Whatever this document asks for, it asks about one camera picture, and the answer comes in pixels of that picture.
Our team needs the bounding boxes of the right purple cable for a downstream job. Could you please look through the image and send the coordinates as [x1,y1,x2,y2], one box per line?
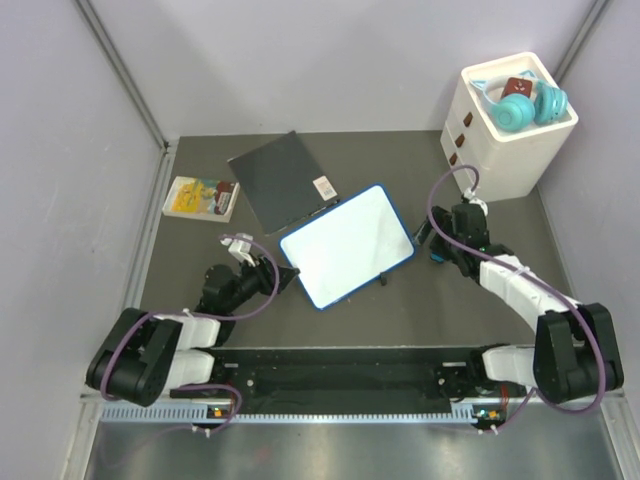
[427,164,612,434]

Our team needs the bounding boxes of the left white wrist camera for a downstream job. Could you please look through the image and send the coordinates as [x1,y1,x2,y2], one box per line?
[220,233,256,267]

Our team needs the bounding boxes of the dark grey notebook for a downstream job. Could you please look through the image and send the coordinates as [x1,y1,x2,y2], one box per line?
[228,131,340,235]

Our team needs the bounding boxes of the brown square toy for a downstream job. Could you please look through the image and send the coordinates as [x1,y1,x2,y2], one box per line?
[501,77,533,98]

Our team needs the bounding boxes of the blue framed whiteboard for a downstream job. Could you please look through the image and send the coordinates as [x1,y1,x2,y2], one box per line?
[278,183,418,311]

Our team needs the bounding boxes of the yellow picture book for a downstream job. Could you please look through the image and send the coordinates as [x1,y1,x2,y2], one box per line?
[162,176,241,223]

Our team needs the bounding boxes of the grey slotted cable duct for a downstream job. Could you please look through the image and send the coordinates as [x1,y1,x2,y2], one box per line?
[100,403,504,425]

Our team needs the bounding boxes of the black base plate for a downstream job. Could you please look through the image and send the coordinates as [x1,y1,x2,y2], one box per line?
[169,347,526,414]

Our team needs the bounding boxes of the blue whiteboard eraser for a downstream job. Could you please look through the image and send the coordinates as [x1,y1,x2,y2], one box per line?
[429,238,446,264]

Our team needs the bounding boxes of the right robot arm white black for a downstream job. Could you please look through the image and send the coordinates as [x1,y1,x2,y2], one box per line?
[413,201,624,405]

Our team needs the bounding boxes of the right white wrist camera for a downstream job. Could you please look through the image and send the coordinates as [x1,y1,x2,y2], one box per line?
[462,188,488,216]

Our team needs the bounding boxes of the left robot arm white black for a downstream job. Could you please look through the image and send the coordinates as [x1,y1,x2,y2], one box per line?
[85,256,300,407]

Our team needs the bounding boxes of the teal headphones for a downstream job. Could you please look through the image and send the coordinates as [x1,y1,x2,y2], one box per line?
[471,75,569,133]

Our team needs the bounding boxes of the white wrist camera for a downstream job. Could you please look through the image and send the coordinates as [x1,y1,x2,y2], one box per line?
[220,233,256,267]
[462,188,488,216]

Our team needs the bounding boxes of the white drawer cabinet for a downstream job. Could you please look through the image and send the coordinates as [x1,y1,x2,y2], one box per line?
[441,52,579,202]

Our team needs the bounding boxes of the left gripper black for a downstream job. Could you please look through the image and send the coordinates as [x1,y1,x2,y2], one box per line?
[225,252,299,313]

